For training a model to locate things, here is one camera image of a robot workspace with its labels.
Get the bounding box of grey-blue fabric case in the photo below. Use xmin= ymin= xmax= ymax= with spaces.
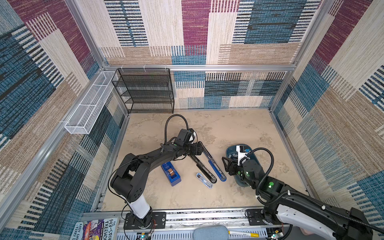
xmin=193 ymin=226 xmax=229 ymax=240

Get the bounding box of black wire mesh shelf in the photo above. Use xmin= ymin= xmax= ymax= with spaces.
xmin=112 ymin=68 xmax=175 ymax=114

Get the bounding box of yellow white marker pen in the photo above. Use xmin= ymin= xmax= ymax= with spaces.
xmin=228 ymin=231 xmax=260 ymax=238

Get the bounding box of blue and black stapler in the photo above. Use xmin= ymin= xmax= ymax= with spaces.
xmin=201 ymin=142 xmax=227 ymax=182

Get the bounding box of white wire mesh basket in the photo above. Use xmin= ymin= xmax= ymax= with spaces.
xmin=65 ymin=71 xmax=115 ymax=135

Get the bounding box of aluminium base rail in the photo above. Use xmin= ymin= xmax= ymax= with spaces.
xmin=80 ymin=206 xmax=289 ymax=240

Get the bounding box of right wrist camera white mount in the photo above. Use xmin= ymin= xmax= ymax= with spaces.
xmin=236 ymin=145 xmax=251 ymax=166

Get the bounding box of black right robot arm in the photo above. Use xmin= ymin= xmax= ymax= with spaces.
xmin=222 ymin=145 xmax=384 ymax=240

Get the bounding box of teal plastic tray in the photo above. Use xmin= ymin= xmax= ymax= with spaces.
xmin=226 ymin=144 xmax=265 ymax=190

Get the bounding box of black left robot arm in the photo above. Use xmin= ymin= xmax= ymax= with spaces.
xmin=109 ymin=114 xmax=203 ymax=228

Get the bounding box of colourful book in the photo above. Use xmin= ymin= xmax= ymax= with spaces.
xmin=70 ymin=218 xmax=120 ymax=240

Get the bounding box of blue tape dispenser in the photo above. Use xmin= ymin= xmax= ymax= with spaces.
xmin=161 ymin=162 xmax=181 ymax=186

